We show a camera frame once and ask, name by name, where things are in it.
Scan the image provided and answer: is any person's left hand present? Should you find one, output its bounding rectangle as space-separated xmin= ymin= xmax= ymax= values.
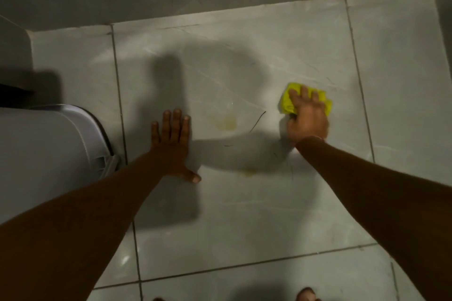
xmin=150 ymin=108 xmax=202 ymax=184

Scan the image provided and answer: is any person's right hand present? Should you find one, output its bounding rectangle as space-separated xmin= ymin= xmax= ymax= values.
xmin=286 ymin=86 xmax=330 ymax=145

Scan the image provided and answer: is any yellow cleaning cloth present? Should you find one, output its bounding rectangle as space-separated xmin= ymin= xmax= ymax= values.
xmin=278 ymin=82 xmax=333 ymax=117

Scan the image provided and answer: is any person's left forearm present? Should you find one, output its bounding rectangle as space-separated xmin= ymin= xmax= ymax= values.
xmin=0 ymin=151 xmax=166 ymax=301

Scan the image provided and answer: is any person's right forearm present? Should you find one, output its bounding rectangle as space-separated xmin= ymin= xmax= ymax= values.
xmin=296 ymin=136 xmax=452 ymax=301

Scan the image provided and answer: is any dark hair strand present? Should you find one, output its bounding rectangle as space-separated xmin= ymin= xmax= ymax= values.
xmin=249 ymin=111 xmax=267 ymax=133

